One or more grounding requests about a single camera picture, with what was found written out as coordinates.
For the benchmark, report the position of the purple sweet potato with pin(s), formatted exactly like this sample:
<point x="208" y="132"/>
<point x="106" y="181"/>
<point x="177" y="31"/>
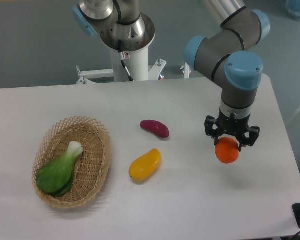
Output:
<point x="155" y="127"/>

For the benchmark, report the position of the blue bag in background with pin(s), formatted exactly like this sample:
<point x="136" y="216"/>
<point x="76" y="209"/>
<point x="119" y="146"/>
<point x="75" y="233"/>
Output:
<point x="293" y="8"/>

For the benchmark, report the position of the yellow mango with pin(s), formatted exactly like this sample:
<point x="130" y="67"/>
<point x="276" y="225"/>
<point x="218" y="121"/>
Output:
<point x="145" y="166"/>

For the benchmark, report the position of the green bok choy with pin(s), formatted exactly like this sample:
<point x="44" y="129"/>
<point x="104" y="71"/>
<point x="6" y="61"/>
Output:
<point x="57" y="176"/>

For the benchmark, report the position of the orange fruit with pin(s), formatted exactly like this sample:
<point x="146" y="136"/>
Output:
<point x="227" y="150"/>

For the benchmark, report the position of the woven wicker basket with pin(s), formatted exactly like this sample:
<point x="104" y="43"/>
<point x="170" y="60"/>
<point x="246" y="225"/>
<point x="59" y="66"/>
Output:
<point x="91" y="167"/>

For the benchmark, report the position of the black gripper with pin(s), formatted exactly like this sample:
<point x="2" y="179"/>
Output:
<point x="237" y="127"/>

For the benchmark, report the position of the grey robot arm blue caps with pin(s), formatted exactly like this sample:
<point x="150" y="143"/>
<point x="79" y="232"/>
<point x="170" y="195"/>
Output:
<point x="223" y="59"/>

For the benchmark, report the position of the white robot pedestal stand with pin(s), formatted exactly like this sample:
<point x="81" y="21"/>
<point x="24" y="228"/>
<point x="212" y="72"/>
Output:
<point x="128" y="47"/>

